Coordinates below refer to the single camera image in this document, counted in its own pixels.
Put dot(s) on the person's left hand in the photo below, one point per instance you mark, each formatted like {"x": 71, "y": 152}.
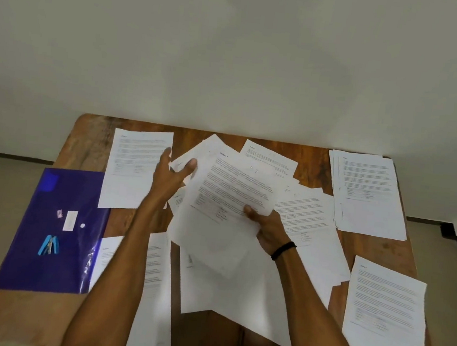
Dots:
{"x": 165, "y": 183}

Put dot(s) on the person's right hand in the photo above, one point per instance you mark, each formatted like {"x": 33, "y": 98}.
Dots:
{"x": 271, "y": 231}

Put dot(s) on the person's right thumb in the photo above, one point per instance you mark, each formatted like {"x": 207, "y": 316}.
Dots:
{"x": 252, "y": 213}

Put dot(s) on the person's left thumb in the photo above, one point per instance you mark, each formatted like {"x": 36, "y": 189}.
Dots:
{"x": 188, "y": 167}

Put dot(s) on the white printed paper sheet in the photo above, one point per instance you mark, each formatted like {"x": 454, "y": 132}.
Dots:
{"x": 226, "y": 195}

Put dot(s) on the person's right forearm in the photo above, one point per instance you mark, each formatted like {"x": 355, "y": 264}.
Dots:
{"x": 311, "y": 315}

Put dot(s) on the person's left forearm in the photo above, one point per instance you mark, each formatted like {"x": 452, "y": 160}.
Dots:
{"x": 118, "y": 273}

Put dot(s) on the black wristband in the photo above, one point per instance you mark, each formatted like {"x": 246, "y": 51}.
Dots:
{"x": 283, "y": 251}

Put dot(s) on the scattered pile of white papers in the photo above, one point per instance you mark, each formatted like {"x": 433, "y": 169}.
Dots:
{"x": 308, "y": 223}

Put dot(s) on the white printed document page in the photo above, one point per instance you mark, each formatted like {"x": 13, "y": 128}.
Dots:
{"x": 131, "y": 181}
{"x": 157, "y": 284}

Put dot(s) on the thick stack of printed documents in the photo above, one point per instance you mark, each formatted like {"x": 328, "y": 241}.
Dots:
{"x": 371, "y": 200}

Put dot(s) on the white rectangular label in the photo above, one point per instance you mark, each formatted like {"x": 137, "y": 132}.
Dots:
{"x": 70, "y": 221}

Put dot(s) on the small pink staple box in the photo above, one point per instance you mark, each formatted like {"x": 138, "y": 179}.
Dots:
{"x": 59, "y": 214}

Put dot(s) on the light blue stapler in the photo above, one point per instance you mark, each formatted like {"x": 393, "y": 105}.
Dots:
{"x": 49, "y": 245}

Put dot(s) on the thin stack of printed documents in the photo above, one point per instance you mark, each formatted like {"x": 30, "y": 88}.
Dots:
{"x": 386, "y": 315}

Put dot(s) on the blue plastic document folder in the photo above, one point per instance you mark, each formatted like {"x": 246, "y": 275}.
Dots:
{"x": 30, "y": 264}

